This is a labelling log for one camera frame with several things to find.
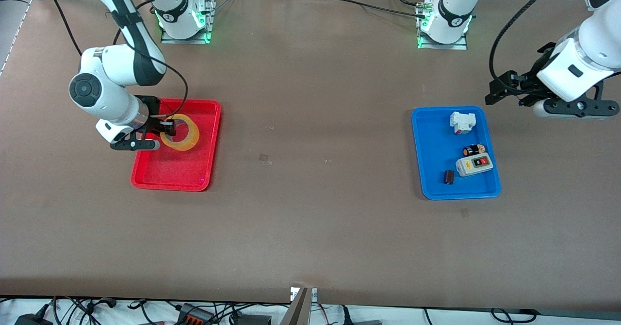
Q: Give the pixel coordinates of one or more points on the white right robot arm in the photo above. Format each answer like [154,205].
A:
[109,73]

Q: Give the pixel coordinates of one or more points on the aluminium table edge bracket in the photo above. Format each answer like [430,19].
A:
[302,305]

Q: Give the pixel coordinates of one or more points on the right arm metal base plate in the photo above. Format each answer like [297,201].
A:
[211,14]

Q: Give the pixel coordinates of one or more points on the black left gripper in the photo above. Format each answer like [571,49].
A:
[529,82]

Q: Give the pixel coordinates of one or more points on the red plastic tray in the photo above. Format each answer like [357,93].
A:
[179,170]

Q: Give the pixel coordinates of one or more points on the black orange power strip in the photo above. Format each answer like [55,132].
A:
[194,314]

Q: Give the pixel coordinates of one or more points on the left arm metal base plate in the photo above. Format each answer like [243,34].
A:
[461,45]

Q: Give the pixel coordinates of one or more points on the black power adapter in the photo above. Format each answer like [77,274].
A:
[31,319]

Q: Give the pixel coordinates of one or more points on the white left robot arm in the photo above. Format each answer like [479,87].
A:
[582,63]

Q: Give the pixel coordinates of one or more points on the blue plastic tray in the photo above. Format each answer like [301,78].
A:
[436,179]

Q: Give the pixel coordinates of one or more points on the grey push button switch box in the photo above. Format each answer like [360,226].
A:
[474,165]

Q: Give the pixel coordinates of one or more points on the yellow clear tape roll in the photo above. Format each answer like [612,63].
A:
[194,133]

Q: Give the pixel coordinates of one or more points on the white circuit breaker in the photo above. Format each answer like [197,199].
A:
[462,122]

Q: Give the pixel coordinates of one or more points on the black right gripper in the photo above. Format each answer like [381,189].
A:
[153,113]

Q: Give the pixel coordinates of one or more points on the black gold battery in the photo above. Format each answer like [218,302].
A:
[473,150]

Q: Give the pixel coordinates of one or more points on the small dark brown block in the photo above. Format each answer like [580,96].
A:
[449,177]

